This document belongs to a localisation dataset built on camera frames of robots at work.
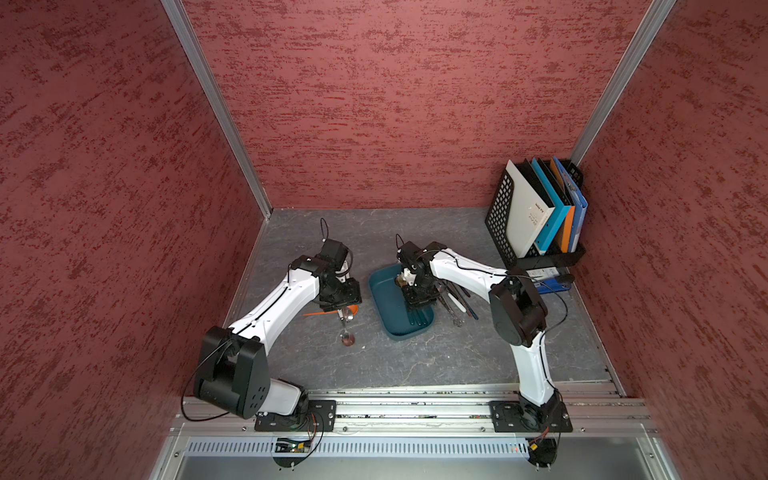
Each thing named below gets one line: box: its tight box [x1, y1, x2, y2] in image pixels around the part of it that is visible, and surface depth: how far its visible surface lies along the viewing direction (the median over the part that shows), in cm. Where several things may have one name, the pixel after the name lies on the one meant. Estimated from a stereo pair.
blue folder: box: [552, 156, 589, 253], surface depth 89 cm
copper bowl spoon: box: [341, 317, 356, 347], surface depth 88 cm
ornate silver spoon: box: [437, 293, 465, 328], surface depth 94 cm
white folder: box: [505, 159, 556, 258], surface depth 91 cm
